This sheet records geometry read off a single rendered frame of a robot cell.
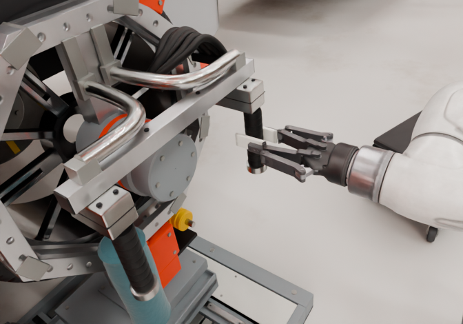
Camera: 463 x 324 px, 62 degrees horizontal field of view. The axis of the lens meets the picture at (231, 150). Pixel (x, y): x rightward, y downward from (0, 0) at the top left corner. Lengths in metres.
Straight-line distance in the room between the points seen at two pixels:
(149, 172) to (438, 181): 0.45
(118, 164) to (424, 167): 0.45
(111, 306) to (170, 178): 0.71
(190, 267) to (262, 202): 0.60
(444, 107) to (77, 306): 1.15
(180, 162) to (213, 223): 1.06
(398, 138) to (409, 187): 1.01
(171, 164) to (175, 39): 0.22
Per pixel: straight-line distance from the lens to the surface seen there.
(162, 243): 0.99
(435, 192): 0.64
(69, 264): 0.83
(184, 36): 0.72
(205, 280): 1.39
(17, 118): 1.13
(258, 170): 0.80
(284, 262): 1.59
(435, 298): 1.59
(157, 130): 0.57
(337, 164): 0.68
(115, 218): 0.52
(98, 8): 0.71
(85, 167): 0.50
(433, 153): 0.67
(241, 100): 0.71
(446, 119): 0.72
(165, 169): 0.68
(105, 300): 1.35
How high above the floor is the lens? 1.28
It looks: 37 degrees down
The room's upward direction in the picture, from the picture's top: 7 degrees counter-clockwise
